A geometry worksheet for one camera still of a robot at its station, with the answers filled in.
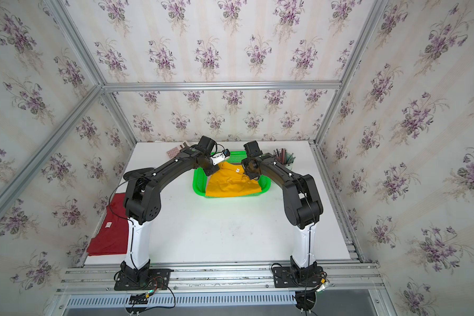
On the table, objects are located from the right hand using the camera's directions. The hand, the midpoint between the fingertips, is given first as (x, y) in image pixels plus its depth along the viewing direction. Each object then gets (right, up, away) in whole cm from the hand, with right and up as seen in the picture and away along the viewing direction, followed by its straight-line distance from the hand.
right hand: (245, 166), depth 98 cm
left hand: (-15, 0, 0) cm, 15 cm away
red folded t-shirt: (-58, -30, -15) cm, 66 cm away
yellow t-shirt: (-7, -6, -7) cm, 12 cm away
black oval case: (-59, -4, +6) cm, 59 cm away
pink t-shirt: (-4, +2, -4) cm, 6 cm away
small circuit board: (-41, -48, -26) cm, 68 cm away
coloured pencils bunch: (+19, +5, -3) cm, 19 cm away
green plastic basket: (-23, -6, -5) cm, 24 cm away
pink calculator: (-42, +8, +16) cm, 46 cm away
